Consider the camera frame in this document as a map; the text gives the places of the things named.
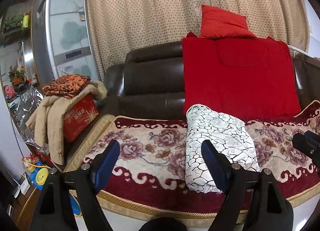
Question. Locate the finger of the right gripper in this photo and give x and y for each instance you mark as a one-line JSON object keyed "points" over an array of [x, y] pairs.
{"points": [[308, 147], [312, 136]]}

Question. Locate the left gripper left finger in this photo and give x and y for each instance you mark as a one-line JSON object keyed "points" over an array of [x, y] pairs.
{"points": [[54, 209]]}

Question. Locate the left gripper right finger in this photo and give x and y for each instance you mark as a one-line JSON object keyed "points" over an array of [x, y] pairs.
{"points": [[268, 209]]}

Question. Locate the white crackle-print coat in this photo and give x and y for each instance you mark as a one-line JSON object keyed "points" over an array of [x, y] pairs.
{"points": [[229, 137]]}

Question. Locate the yellow blue toy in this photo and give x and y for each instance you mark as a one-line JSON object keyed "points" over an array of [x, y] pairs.
{"points": [[37, 172]]}

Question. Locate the red folded quilt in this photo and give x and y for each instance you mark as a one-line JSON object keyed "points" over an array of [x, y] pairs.
{"points": [[249, 78]]}

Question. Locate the red gift box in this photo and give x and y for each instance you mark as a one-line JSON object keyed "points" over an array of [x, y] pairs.
{"points": [[79, 117]]}

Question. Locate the beige fur-trimmed coat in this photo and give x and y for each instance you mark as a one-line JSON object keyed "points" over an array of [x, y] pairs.
{"points": [[46, 122]]}

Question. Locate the floral red plush blanket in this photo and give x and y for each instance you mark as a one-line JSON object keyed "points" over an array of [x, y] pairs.
{"points": [[148, 179]]}

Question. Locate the clear plastic wrap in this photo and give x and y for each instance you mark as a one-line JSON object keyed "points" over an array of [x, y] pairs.
{"points": [[21, 108]]}

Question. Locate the orange black patterned cloth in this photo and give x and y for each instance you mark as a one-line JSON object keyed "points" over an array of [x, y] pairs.
{"points": [[67, 86]]}

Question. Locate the flower bouquet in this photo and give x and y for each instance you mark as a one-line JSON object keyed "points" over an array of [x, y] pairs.
{"points": [[17, 75]]}

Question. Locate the dark brown leather sofa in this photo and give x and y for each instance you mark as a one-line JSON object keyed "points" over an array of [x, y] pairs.
{"points": [[150, 83]]}

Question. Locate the red pillow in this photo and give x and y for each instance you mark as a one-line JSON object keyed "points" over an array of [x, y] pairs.
{"points": [[218, 23]]}

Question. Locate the silver refrigerator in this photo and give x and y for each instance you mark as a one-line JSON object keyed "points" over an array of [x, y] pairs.
{"points": [[61, 40]]}

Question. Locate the beige dotted curtain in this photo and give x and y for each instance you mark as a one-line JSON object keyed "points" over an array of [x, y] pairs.
{"points": [[119, 26]]}

